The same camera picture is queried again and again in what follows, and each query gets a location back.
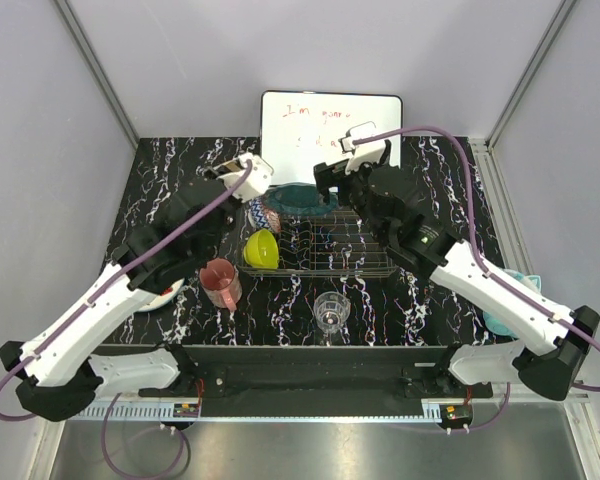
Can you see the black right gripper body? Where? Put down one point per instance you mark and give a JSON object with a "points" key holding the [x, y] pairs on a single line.
{"points": [[358, 195]]}

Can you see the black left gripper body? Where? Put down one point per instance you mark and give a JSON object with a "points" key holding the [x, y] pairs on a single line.
{"points": [[220, 235]]}

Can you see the teal scalloped plate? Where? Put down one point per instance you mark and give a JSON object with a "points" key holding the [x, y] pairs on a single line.
{"points": [[299, 199]]}

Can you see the red patterned bowl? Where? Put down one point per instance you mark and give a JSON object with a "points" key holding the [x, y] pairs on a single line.
{"points": [[262, 217]]}

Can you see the yellow-green bowl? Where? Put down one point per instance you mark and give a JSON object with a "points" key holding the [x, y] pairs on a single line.
{"points": [[261, 250]]}

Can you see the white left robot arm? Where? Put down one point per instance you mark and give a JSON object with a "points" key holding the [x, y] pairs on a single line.
{"points": [[57, 374]]}

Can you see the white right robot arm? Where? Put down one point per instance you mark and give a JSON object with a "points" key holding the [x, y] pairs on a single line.
{"points": [[546, 356]]}

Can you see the pink mug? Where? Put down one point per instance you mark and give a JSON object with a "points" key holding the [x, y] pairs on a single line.
{"points": [[220, 280]]}

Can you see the white dry-erase board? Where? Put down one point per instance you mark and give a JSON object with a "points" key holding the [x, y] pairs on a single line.
{"points": [[300, 129]]}

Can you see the white watermelon plate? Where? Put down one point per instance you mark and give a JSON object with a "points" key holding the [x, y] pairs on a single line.
{"points": [[162, 300]]}

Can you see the clear drinking glass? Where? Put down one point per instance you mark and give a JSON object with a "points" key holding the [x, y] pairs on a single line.
{"points": [[331, 311]]}

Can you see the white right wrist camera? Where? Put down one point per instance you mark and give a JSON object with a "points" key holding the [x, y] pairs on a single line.
{"points": [[359, 152]]}

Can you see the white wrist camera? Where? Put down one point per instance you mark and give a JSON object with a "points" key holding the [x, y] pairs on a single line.
{"points": [[359, 152], [247, 175]]}

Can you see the black wire dish rack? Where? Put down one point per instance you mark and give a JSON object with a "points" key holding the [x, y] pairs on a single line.
{"points": [[333, 245]]}

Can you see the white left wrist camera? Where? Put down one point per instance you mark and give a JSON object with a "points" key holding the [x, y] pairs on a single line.
{"points": [[247, 175]]}

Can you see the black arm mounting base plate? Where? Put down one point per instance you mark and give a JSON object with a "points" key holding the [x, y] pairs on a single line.
{"points": [[316, 382]]}

